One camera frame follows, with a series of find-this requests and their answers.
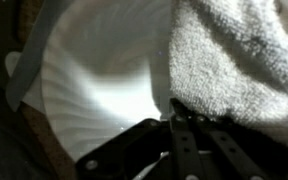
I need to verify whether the small white ribbed bowl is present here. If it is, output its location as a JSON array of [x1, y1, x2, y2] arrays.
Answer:
[[40, 0, 172, 163]]

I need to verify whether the white towel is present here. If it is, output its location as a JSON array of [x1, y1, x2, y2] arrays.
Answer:
[[168, 0, 288, 148]]

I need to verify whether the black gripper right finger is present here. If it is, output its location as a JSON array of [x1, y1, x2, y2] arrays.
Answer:
[[197, 115, 288, 180]]

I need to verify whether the grey flat utensil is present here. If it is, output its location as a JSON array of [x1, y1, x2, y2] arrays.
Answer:
[[5, 0, 72, 113]]

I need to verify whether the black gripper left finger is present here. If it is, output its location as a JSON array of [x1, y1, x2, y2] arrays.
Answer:
[[75, 98, 207, 180]]

